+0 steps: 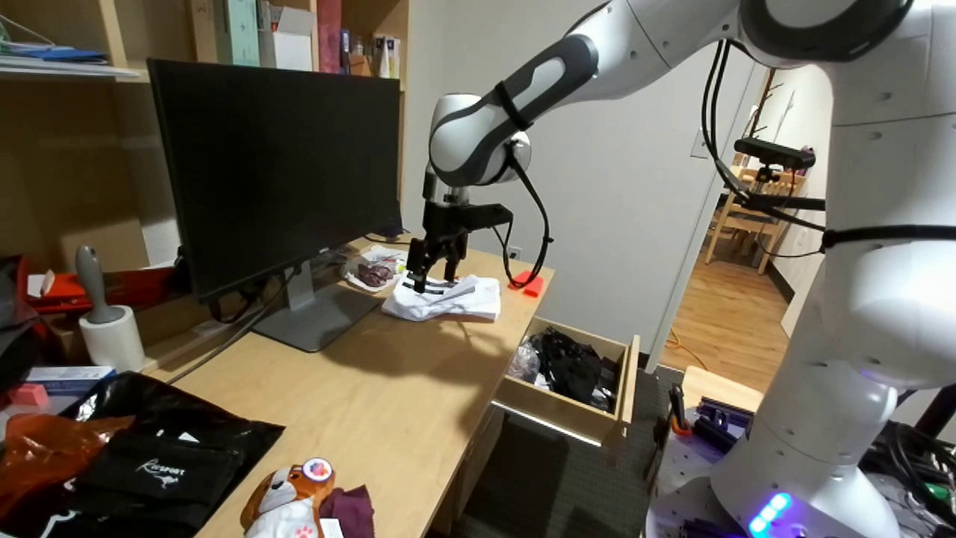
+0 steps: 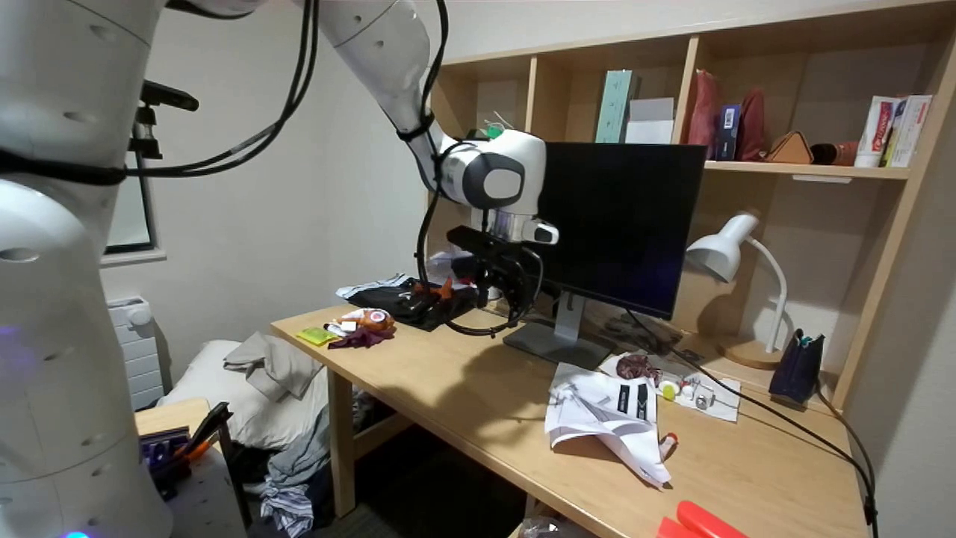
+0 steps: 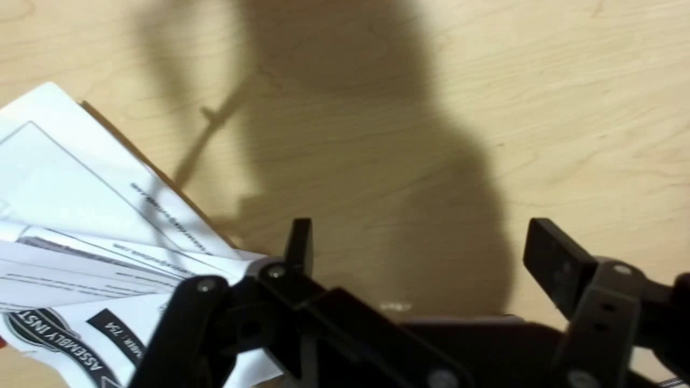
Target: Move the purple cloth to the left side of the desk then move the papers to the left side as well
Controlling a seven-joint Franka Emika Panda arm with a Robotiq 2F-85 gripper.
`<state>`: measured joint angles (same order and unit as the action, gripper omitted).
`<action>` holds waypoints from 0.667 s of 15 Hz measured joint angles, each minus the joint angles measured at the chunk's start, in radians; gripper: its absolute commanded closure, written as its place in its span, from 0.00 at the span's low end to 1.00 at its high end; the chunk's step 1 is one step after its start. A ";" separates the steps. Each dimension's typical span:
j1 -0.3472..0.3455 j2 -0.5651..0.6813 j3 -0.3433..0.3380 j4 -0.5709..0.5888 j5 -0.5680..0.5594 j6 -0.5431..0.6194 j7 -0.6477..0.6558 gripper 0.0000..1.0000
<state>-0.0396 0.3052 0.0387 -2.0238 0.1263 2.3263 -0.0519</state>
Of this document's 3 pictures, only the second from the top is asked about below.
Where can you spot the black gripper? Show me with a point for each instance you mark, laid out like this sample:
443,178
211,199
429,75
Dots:
504,263

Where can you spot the white cloth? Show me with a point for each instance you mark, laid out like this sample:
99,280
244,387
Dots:
608,420

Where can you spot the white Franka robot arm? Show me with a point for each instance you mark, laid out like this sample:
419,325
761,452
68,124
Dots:
60,349

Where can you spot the white desk lamp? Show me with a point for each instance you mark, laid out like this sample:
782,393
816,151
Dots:
720,247

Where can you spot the orange plastic bag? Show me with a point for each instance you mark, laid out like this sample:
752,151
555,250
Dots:
438,292

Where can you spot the black plastic bag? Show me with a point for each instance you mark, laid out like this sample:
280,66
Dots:
399,301

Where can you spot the black computer monitor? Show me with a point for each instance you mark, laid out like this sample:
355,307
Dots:
629,220

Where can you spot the orange fox plush toy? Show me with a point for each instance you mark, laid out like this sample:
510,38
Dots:
362,317

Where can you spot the small green object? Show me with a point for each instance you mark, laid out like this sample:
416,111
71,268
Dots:
493,130

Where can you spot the printed flat packet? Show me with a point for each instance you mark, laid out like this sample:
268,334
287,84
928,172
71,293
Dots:
698,393

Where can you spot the teal book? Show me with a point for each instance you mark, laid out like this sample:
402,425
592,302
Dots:
614,108

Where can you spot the small red white tube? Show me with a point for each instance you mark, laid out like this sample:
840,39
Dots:
673,440

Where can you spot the green sticky note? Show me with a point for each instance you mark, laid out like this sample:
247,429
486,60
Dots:
314,337

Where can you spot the grey clothes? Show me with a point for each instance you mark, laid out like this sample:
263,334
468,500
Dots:
272,362

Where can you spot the red bag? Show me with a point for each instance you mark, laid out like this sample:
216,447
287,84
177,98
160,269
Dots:
703,108

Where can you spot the purple box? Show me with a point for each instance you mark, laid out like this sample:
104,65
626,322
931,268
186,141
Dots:
726,132

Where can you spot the dark navy pouch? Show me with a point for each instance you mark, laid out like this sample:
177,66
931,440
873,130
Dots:
797,369

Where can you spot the dark red pouch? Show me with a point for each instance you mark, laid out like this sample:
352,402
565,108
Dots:
753,124

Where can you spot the red plastic object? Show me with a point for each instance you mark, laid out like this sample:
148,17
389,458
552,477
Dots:
703,522

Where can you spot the brown triangular object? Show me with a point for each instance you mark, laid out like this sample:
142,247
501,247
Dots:
791,151

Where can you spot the wooden shelf unit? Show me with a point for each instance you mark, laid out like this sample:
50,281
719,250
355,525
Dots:
807,172

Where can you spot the white bedding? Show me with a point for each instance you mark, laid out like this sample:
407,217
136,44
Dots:
213,393

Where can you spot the black orange tool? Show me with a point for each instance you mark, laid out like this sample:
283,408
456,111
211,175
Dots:
204,431

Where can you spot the small wooden box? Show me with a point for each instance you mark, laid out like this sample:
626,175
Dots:
166,420

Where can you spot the white radiator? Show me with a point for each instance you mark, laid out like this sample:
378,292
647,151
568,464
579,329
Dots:
139,349

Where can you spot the white red printed box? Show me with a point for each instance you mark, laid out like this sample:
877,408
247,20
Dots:
873,130

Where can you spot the black framed window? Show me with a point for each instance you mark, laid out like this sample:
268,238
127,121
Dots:
130,214

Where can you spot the white carton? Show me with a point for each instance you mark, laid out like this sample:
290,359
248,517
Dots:
913,130

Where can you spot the black camera on stand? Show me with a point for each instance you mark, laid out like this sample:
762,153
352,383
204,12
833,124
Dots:
169,93

